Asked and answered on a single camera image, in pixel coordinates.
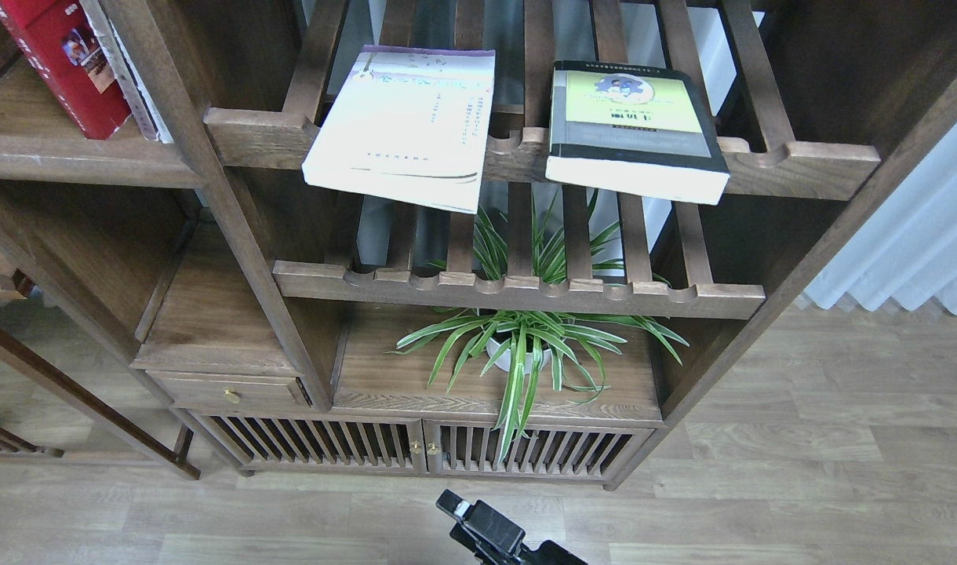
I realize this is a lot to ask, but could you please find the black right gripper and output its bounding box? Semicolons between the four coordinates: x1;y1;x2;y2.
436;490;586;564

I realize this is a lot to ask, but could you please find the thick green black book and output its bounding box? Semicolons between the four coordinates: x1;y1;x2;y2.
544;60;730;205

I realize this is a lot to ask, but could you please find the red paperback book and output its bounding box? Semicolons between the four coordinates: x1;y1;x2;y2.
0;1;131;140

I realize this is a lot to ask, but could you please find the white plant pot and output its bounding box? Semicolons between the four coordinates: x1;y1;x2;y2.
486;330;553;374

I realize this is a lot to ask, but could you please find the dark wooden bookshelf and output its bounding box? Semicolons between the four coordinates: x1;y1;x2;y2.
0;1;957;490

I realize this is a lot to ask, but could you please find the white paperback book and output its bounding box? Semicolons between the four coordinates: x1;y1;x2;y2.
302;46;494;214

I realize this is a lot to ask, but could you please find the worn upright book spine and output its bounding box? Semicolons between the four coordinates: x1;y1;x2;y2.
81;1;174;144

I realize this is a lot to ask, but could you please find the white curtain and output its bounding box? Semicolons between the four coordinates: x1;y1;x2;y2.
804;123;957;315

